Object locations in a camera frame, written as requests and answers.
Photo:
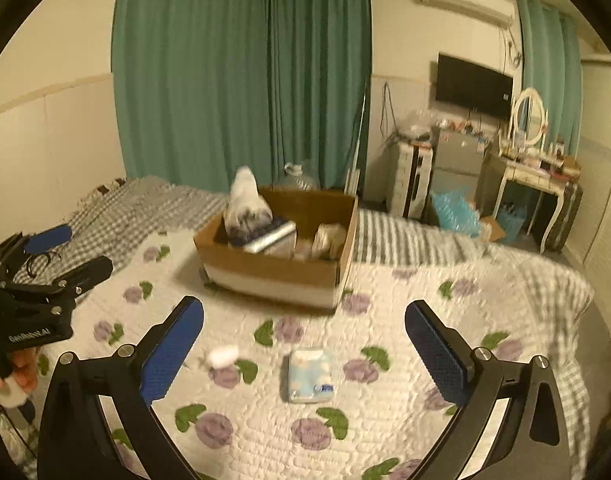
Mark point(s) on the grey mini fridge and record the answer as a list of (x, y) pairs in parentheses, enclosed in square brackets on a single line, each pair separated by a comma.
[(457, 163)]

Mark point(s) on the white dressing table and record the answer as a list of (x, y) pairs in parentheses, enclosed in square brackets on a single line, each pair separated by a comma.
[(530, 178)]

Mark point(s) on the white mop pole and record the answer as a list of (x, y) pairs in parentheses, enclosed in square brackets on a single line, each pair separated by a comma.
[(353, 173)]

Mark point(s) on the white oval vanity mirror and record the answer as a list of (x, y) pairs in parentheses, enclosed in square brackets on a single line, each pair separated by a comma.
[(529, 120)]

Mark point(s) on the black wall television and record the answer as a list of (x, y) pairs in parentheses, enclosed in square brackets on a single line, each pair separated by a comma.
[(473, 86)]

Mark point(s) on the clear water jug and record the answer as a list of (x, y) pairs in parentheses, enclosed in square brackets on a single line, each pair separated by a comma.
[(295, 177)]

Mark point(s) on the blue waste basket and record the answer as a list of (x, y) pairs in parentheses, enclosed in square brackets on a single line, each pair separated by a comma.
[(511, 219)]

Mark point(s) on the floral white quilt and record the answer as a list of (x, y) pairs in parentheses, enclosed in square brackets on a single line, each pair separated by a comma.
[(335, 359)]

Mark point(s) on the green curtain by wardrobe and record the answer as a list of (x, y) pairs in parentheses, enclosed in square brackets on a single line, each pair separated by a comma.
[(552, 66)]

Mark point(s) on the light blue tissue packet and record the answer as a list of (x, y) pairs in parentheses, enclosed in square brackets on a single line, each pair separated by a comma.
[(309, 376)]

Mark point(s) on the navy white tissue pack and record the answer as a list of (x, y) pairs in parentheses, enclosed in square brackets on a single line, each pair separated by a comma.
[(265, 237)]

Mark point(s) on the cream fluffy cloth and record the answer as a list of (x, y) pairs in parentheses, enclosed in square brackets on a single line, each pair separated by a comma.
[(328, 242)]

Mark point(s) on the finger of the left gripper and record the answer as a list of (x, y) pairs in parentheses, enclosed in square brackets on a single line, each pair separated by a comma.
[(16, 250), (80, 274)]

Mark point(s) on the small white sock ball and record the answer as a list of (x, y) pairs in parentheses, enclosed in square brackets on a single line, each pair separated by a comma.
[(223, 356)]

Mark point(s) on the brown cardboard box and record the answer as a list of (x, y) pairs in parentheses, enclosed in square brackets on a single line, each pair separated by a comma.
[(283, 273)]

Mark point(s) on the blue plastic bottles pile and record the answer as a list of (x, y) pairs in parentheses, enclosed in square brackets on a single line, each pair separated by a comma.
[(455, 213)]

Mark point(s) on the white suitcase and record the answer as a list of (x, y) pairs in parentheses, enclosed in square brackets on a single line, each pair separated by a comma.
[(410, 167)]

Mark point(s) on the clear plastic bag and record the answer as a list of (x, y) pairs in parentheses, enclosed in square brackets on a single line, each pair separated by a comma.
[(416, 124)]

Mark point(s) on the large green curtain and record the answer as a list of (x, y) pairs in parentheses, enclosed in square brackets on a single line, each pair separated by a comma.
[(204, 87)]

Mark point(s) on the white air conditioner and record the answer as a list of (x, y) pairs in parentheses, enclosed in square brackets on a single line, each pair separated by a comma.
[(499, 12)]

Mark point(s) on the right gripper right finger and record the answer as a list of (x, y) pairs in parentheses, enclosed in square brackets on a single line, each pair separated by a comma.
[(532, 439)]

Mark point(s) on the floor cardboard box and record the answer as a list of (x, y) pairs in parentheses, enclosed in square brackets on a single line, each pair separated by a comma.
[(490, 230)]

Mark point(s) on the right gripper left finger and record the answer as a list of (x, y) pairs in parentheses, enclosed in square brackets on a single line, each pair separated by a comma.
[(75, 439)]

